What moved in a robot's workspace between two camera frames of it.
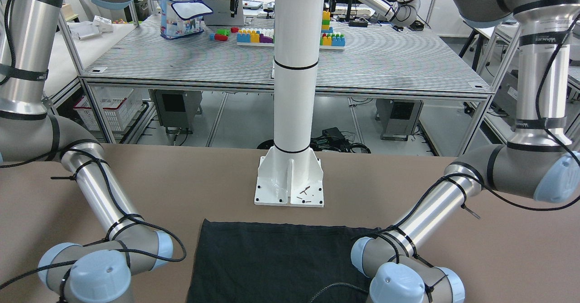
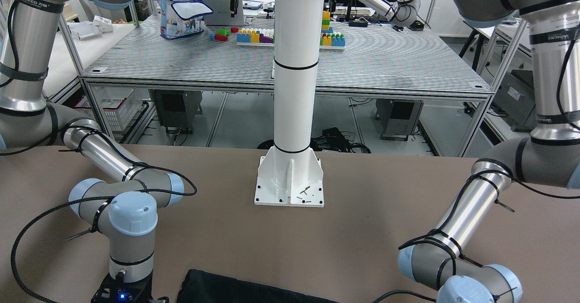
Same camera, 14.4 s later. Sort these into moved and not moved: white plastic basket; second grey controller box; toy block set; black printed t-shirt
Moved: black printed t-shirt
Not moved: toy block set; second grey controller box; white plastic basket
